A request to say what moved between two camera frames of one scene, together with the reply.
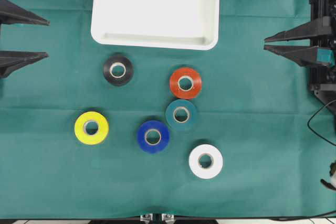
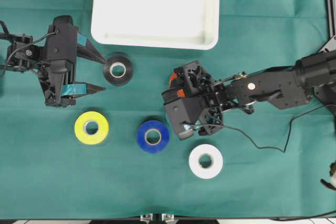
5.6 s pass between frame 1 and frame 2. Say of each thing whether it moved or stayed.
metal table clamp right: stayed
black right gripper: moved
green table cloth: stayed
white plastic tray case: stayed
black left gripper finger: moved
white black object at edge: stayed
